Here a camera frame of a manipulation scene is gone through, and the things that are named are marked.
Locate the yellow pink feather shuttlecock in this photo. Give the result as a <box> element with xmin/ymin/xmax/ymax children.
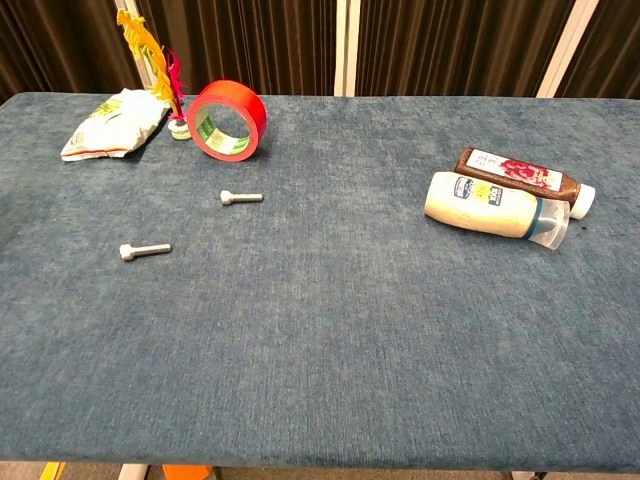
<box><xmin>116</xmin><ymin>8</ymin><xmax>193</xmax><ymax>142</ymax></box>

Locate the white partition post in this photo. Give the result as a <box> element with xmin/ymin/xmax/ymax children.
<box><xmin>333</xmin><ymin>0</ymin><xmax>362</xmax><ymax>98</ymax></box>
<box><xmin>535</xmin><ymin>0</ymin><xmax>601</xmax><ymax>99</ymax></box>
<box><xmin>115</xmin><ymin>0</ymin><xmax>161</xmax><ymax>91</ymax></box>

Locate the red tape roll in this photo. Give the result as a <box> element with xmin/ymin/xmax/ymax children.
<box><xmin>187</xmin><ymin>78</ymin><xmax>268</xmax><ymax>163</ymax></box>

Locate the blue table cloth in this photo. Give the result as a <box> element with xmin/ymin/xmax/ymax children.
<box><xmin>0</xmin><ymin>91</ymin><xmax>640</xmax><ymax>475</ymax></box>

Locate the dark brown curtain panel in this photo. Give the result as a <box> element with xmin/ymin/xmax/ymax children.
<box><xmin>555</xmin><ymin>0</ymin><xmax>640</xmax><ymax>100</ymax></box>
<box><xmin>0</xmin><ymin>0</ymin><xmax>144</xmax><ymax>104</ymax></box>
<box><xmin>135</xmin><ymin>0</ymin><xmax>341</xmax><ymax>97</ymax></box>
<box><xmin>355</xmin><ymin>0</ymin><xmax>579</xmax><ymax>99</ymax></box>

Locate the brown sauce bottle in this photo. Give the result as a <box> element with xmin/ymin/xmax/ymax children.
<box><xmin>453</xmin><ymin>146</ymin><xmax>597</xmax><ymax>220</ymax></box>

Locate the orange object under table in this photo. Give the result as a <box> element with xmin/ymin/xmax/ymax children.
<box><xmin>161</xmin><ymin>464</ymin><xmax>214</xmax><ymax>480</ymax></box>

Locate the white snack bag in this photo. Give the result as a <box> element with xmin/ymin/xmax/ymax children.
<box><xmin>60</xmin><ymin>87</ymin><xmax>172</xmax><ymax>163</ymax></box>

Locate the silver bolt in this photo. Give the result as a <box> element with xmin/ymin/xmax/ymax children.
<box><xmin>119</xmin><ymin>242</ymin><xmax>173</xmax><ymax>263</ymax></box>
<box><xmin>219</xmin><ymin>189</ymin><xmax>264</xmax><ymax>207</ymax></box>

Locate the white mayonnaise bottle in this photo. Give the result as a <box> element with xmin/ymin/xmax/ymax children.
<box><xmin>423</xmin><ymin>171</ymin><xmax>571</xmax><ymax>251</ymax></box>

